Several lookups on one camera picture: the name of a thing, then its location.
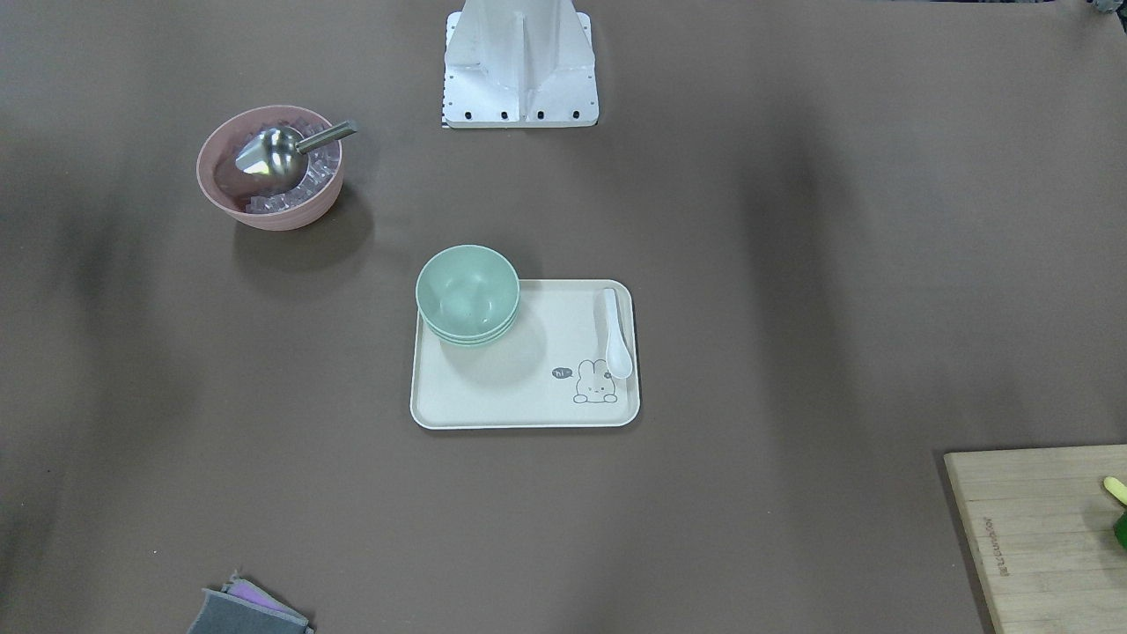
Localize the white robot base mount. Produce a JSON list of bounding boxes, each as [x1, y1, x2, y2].
[[440, 1, 600, 130]]

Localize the pink bowl with ice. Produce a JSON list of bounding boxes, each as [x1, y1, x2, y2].
[[195, 105, 343, 232]]

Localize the cream rabbit serving tray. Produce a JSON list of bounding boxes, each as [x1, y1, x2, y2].
[[409, 278, 644, 431]]

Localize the yellow green object on board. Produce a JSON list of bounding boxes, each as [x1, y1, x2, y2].
[[1103, 475, 1127, 551]]

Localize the white ceramic spoon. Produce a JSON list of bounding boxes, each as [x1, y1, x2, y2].
[[602, 286, 635, 379]]

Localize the grey folded cloth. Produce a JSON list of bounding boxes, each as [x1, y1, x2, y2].
[[187, 573, 316, 633]]

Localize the green bowl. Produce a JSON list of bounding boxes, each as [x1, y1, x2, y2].
[[427, 323, 512, 348], [418, 309, 520, 337], [415, 244, 520, 314]]

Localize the green bowl on tray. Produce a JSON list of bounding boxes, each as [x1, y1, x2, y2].
[[427, 323, 512, 348]]

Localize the wooden cutting board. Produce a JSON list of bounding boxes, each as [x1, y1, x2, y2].
[[943, 445, 1126, 633]]

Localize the metal ice scoop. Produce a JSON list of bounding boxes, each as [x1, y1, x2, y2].
[[233, 120, 357, 196]]

